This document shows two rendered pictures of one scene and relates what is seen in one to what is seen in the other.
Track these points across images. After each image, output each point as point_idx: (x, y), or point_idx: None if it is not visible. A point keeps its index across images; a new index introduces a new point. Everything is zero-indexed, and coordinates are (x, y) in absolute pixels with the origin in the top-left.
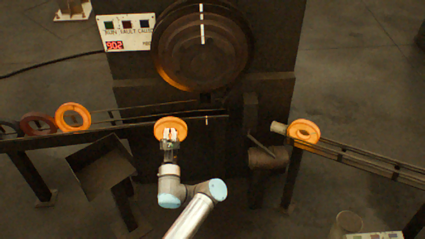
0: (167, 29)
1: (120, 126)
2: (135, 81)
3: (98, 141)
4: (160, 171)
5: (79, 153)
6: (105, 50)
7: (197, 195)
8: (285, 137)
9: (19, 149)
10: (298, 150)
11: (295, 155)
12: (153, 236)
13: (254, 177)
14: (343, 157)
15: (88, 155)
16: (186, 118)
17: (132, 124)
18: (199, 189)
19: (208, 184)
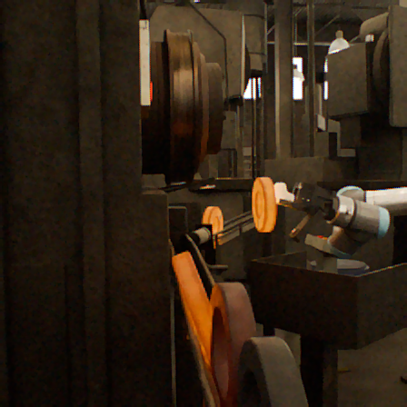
0: (199, 53)
1: (213, 281)
2: (150, 192)
3: (282, 267)
4: (348, 202)
5: (324, 281)
6: (149, 103)
7: (369, 194)
8: (213, 238)
9: None
10: (218, 253)
11: (218, 263)
12: None
13: None
14: (242, 225)
15: (309, 300)
16: (194, 243)
17: (206, 271)
18: (356, 199)
19: (352, 191)
